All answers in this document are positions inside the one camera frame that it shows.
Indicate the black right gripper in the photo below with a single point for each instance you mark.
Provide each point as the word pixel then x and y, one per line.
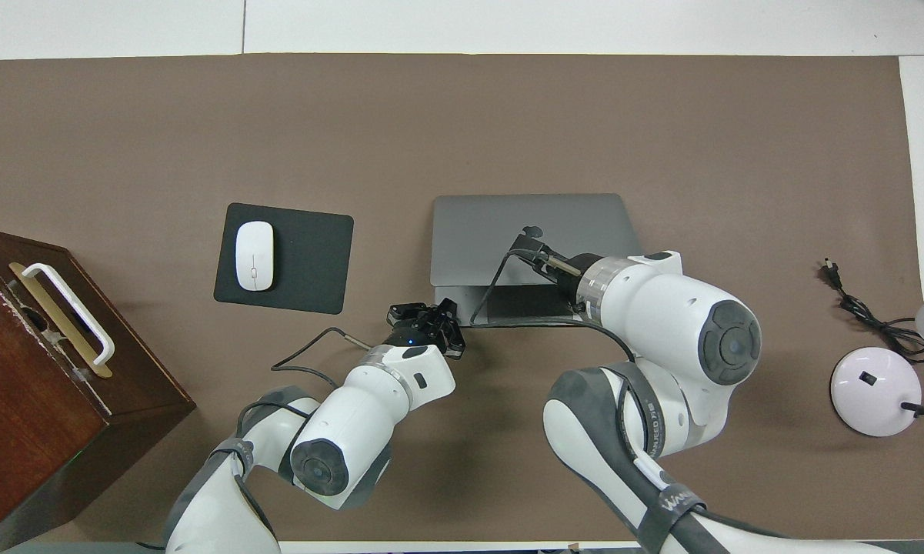
pixel 565 273

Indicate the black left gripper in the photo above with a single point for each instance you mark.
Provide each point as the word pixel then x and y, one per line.
pixel 427 331

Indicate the silver laptop computer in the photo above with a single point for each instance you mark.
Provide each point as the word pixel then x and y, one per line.
pixel 469 231

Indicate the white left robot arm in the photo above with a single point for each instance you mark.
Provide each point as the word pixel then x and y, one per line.
pixel 354 431

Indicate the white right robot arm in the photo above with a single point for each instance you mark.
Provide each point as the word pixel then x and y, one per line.
pixel 662 323

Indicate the black mouse pad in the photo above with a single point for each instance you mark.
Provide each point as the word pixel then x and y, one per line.
pixel 311 261

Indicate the brown paper table mat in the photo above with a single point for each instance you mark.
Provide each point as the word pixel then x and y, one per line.
pixel 508 115

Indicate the white computer mouse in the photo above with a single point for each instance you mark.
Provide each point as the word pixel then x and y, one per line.
pixel 254 254

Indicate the white desk lamp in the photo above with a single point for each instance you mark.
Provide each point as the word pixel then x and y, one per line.
pixel 873 392

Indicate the dark brown wooden box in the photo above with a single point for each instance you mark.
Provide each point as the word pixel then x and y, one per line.
pixel 38 431

